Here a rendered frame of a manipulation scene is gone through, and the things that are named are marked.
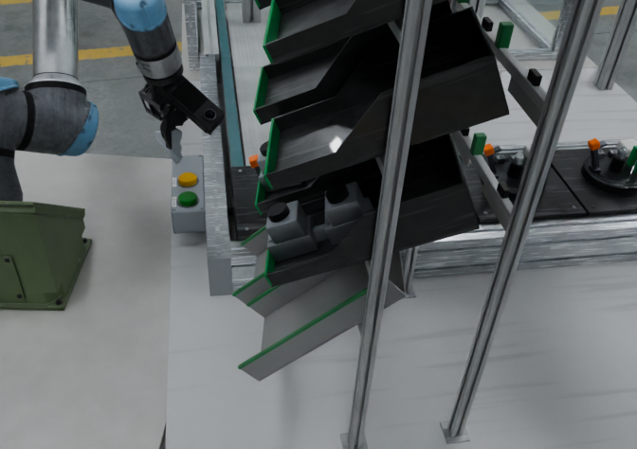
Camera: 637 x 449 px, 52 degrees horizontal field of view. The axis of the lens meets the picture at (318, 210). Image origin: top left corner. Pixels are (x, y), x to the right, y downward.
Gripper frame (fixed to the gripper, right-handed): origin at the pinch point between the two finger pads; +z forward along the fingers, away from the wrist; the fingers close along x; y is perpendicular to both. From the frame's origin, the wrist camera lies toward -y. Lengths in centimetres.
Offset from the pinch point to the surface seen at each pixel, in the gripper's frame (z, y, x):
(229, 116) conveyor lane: 24.3, 20.0, -24.3
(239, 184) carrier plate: 13.8, -4.3, -4.7
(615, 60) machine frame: 48, -43, -127
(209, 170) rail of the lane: 15.6, 4.8, -4.3
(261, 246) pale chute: 3.2, -24.6, 8.2
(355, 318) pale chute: -14, -52, 16
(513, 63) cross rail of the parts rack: -41, -55, -12
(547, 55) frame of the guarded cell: 59, -21, -129
